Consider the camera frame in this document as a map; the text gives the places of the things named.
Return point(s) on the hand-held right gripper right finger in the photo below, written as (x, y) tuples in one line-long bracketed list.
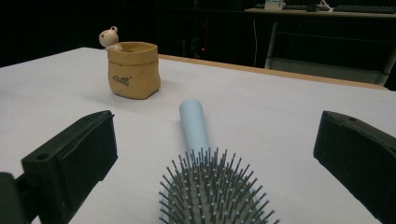
[(358, 155)]

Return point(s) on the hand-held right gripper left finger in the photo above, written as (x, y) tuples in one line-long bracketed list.
[(77, 155)]

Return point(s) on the tan bag-shaped holder with bear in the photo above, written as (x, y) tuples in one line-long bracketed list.
[(134, 74)]

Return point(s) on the light blue hairbrush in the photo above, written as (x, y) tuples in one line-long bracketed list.
[(193, 124)]

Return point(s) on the white table mat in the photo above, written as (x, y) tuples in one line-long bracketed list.
[(280, 118)]

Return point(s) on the black keyboard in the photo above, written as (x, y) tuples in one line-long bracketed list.
[(364, 8)]

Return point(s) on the white box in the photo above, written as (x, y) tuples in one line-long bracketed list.
[(274, 4)]

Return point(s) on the white metal frame desk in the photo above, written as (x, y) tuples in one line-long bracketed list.
[(311, 13)]

